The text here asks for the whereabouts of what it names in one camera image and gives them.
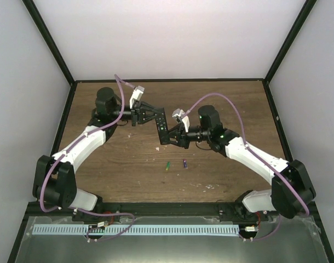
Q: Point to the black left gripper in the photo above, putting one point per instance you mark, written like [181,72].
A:
[137,114]

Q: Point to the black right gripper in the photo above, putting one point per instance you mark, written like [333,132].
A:
[182,139]

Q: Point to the black remote control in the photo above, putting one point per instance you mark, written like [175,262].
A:
[162,126]

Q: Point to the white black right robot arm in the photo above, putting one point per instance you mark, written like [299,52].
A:
[291,189]

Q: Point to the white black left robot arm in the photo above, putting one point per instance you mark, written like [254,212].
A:
[55,181]

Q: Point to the green AAA battery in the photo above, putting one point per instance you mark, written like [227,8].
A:
[167,166]

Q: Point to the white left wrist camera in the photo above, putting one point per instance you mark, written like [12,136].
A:
[137,93]

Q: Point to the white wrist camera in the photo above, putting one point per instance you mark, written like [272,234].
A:
[180,116]
[137,93]

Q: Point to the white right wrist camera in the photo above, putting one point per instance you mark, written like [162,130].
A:
[180,116]

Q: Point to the light blue slotted cable duct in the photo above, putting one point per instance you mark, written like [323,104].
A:
[137,230]

